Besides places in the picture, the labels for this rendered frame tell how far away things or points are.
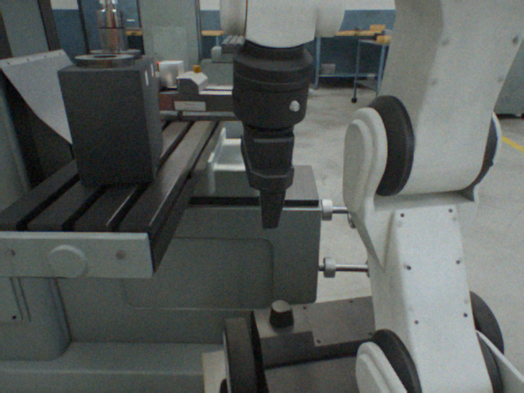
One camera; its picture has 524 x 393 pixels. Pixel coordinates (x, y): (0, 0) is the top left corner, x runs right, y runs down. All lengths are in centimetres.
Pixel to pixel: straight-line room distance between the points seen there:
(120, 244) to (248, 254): 65
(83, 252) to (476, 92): 55
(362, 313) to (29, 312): 97
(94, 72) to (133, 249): 27
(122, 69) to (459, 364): 65
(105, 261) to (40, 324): 84
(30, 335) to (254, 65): 121
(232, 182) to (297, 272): 34
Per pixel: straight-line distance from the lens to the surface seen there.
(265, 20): 42
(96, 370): 141
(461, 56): 53
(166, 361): 137
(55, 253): 62
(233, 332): 85
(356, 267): 121
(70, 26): 845
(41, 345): 148
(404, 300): 61
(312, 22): 43
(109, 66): 69
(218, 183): 108
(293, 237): 113
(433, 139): 55
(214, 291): 127
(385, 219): 60
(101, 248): 59
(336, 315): 91
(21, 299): 139
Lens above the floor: 119
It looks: 25 degrees down
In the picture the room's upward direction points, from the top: straight up
